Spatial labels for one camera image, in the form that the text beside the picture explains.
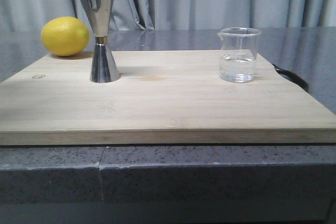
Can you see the clear glass beaker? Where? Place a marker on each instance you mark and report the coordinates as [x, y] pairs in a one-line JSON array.
[[237, 61]]

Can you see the yellow lemon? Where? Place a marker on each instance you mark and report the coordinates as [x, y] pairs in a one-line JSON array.
[[65, 36]]

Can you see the wooden cutting board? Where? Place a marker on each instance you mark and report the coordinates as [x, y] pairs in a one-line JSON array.
[[162, 97]]

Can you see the steel double jigger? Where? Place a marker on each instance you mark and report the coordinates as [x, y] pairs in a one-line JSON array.
[[104, 68]]

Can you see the grey curtain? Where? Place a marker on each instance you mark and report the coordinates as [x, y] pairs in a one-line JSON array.
[[30, 15]]

